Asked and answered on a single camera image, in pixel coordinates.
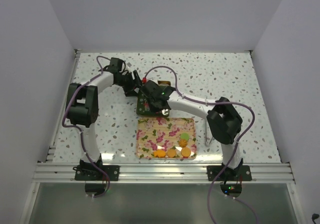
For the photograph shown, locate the silver metal tongs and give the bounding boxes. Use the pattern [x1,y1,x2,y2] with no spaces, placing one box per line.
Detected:
[205,121,214,147]

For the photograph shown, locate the floral cookie tin box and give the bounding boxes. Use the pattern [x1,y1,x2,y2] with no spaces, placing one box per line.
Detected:
[157,81,171,87]

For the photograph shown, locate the gold tin lid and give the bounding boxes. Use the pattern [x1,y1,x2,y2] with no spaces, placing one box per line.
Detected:
[136,92,170,117]

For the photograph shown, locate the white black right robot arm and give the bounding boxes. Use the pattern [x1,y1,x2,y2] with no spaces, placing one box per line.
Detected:
[139,80,243,182]

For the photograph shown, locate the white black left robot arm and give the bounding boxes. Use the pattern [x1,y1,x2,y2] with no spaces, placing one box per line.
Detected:
[62,56,142,183]

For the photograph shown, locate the floral serving tray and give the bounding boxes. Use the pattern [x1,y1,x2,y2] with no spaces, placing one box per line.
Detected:
[136,117,197,160]

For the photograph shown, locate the green round cookie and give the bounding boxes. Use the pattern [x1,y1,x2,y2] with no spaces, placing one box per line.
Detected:
[180,133,190,141]

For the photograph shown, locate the swirl shell cookie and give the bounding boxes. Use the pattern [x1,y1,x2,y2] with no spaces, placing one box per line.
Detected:
[178,139,188,148]

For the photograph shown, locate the orange fish cookie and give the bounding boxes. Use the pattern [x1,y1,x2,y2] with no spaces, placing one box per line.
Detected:
[153,150,166,158]

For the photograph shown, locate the orange round cookie bottom middle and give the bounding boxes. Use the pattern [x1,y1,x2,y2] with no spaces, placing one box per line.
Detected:
[166,149,177,158]

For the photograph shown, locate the orange round cookie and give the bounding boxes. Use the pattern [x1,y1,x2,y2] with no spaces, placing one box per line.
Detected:
[166,149,177,158]
[180,147,191,157]

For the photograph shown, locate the orange round cookie bottom right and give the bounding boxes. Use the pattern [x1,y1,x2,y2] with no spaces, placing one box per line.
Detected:
[180,147,191,157]

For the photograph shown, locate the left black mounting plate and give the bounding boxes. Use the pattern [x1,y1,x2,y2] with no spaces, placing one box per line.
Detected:
[72,162,120,181]

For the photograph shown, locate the black mounting plate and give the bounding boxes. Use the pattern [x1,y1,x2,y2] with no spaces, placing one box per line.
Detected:
[72,162,120,181]
[206,165,253,182]

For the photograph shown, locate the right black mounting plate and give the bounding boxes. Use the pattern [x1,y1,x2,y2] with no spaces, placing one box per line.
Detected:
[206,165,253,182]

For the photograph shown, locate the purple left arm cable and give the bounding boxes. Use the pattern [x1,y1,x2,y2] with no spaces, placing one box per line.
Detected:
[61,55,127,198]

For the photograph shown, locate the aluminium front rail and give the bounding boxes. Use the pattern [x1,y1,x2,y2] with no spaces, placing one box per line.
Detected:
[32,162,295,184]

